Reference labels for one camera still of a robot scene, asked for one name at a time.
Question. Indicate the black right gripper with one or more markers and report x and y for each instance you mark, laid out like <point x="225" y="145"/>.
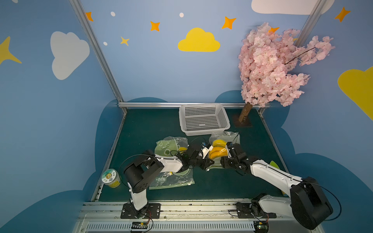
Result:
<point x="231" y="154"/>

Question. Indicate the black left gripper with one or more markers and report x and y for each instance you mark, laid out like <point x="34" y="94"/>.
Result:
<point x="196" y="157"/>

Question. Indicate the clear zip-top bag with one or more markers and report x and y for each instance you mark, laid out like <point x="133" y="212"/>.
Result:
<point x="228" y="137"/>

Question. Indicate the yellow banana bunch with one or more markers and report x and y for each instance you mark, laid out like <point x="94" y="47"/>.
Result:
<point x="182" y="149"/>
<point x="219" y="149"/>

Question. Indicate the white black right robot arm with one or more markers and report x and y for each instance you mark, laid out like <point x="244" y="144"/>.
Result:
<point x="305" y="199"/>

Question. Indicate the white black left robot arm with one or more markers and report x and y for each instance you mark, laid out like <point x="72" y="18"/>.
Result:
<point x="140" y="173"/>

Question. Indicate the green printed zip-top bag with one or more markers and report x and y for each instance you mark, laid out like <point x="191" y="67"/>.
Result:
<point x="171" y="175"/>

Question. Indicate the white perforated plastic basket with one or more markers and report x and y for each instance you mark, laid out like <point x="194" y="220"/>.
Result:
<point x="203" y="119"/>

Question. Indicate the right circuit board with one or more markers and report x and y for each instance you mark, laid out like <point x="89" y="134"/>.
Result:
<point x="259" y="227"/>

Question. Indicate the circuit board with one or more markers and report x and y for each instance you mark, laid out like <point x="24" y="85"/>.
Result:
<point x="259" y="227"/>
<point x="139" y="227"/>

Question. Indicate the left circuit board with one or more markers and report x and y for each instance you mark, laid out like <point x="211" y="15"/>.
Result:
<point x="139" y="227"/>

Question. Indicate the artificial pink blossom tree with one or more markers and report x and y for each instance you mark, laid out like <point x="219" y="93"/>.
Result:
<point x="266" y="62"/>

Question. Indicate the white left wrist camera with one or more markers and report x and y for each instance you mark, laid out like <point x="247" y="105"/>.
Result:
<point x="205" y="149"/>

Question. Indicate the green toy shovel yellow handle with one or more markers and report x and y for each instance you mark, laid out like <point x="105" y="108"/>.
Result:
<point x="274" y="165"/>

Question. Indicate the dark square tree base plate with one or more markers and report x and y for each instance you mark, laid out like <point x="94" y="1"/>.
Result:
<point x="245" y="123"/>

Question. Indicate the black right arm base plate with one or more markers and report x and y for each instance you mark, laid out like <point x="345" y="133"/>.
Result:
<point x="252" y="210"/>

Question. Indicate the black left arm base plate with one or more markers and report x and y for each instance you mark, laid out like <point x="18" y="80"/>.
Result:
<point x="151" y="210"/>

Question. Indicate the aluminium back frame rail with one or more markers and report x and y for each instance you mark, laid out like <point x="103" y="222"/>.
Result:
<point x="174" y="105"/>

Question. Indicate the aluminium frame rail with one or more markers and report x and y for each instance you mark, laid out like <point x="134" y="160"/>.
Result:
<point x="174" y="105"/>
<point x="108" y="131"/>

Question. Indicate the aluminium left frame rail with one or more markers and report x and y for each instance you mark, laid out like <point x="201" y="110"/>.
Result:
<point x="108" y="131"/>

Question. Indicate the aluminium front rail bed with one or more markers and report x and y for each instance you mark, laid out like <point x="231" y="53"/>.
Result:
<point x="213" y="215"/>

